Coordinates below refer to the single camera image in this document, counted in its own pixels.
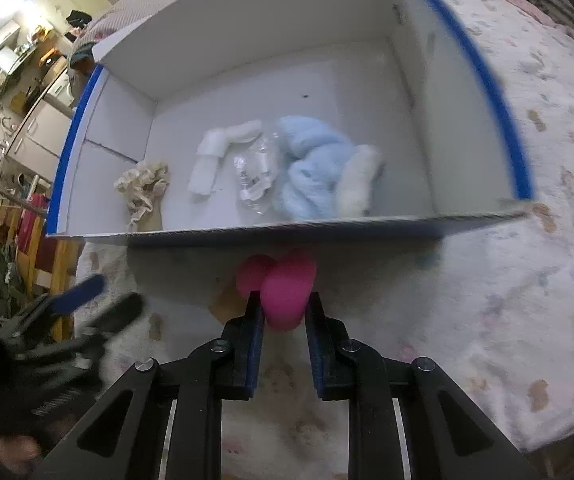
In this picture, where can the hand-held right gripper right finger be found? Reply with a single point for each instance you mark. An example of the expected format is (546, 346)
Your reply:
(315, 355)

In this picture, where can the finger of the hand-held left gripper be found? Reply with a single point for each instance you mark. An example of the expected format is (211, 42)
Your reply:
(117, 312)
(79, 292)

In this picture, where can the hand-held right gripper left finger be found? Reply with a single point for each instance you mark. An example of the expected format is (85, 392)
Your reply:
(254, 345)

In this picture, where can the pink makeup sponge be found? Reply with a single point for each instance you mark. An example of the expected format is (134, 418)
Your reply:
(289, 290)
(252, 272)

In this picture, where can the cream lace scrunchie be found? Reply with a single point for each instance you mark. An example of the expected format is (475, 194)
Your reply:
(142, 180)

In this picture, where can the clear plastic packet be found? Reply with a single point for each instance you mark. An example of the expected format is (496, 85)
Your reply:
(252, 175)

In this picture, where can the white sock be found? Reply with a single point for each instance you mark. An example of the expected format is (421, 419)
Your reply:
(207, 160)

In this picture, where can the cream fluffy sock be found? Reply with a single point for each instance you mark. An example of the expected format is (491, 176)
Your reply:
(359, 180)

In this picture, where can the blue fluffy sock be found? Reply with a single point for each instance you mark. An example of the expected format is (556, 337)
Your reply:
(312, 170)

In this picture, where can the blue cardboard box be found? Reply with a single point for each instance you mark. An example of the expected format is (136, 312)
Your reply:
(317, 60)

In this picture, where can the person's left hand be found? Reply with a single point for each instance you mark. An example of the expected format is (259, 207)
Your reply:
(14, 450)

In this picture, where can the yellow wooden rack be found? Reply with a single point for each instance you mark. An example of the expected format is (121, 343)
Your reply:
(52, 270)

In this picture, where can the brown paper card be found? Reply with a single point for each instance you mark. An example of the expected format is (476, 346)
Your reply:
(227, 306)

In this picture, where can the red plastic container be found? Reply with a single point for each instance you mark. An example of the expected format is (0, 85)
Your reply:
(32, 225)

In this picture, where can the white kitchen counter cabinet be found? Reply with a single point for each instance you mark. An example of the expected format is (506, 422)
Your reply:
(42, 135)

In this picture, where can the teal bed footboard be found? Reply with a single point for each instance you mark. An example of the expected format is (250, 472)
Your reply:
(82, 57)

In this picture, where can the hanging dark clothes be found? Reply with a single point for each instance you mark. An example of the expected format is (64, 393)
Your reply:
(78, 18)

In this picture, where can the white wall appliance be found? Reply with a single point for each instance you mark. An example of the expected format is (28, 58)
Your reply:
(4, 60)

